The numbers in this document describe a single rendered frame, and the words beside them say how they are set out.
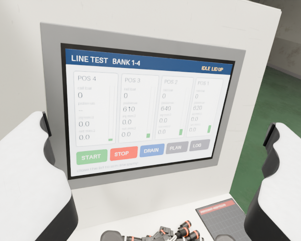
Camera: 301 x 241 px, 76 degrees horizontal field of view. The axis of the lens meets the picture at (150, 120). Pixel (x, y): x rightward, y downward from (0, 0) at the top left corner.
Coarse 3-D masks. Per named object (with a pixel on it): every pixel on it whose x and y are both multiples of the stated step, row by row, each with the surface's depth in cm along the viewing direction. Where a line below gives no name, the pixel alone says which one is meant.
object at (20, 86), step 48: (0, 0) 29; (48, 0) 32; (96, 0) 34; (144, 0) 37; (192, 0) 41; (240, 0) 45; (0, 48) 31; (240, 48) 50; (0, 96) 34; (240, 96) 55; (240, 144) 63; (96, 192) 48; (144, 192) 54; (192, 192) 62
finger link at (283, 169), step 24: (264, 144) 11; (288, 144) 9; (264, 168) 9; (288, 168) 8; (264, 192) 7; (288, 192) 7; (264, 216) 6; (288, 216) 6; (264, 240) 6; (288, 240) 5
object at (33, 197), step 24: (24, 120) 10; (0, 144) 8; (24, 144) 8; (48, 144) 9; (0, 168) 7; (24, 168) 7; (48, 168) 7; (0, 192) 6; (24, 192) 6; (48, 192) 6; (0, 216) 6; (24, 216) 6; (48, 216) 6; (72, 216) 6; (0, 240) 5; (24, 240) 5; (48, 240) 6
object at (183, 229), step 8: (184, 224) 55; (160, 232) 52; (168, 232) 52; (176, 232) 50; (184, 232) 51; (192, 232) 52; (128, 240) 47; (136, 240) 47; (144, 240) 48; (152, 240) 46; (160, 240) 47; (168, 240) 50; (176, 240) 50; (184, 240) 50; (192, 240) 51; (200, 240) 52
